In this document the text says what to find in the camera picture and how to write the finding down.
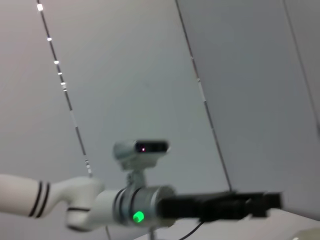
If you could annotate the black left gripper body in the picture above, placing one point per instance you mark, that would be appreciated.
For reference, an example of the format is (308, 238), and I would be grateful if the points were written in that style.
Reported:
(182, 207)

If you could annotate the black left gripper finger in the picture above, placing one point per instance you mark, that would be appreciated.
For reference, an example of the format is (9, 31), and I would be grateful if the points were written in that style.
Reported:
(273, 200)
(257, 208)

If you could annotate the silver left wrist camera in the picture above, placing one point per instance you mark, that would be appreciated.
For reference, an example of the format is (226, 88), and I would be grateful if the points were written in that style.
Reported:
(142, 152)

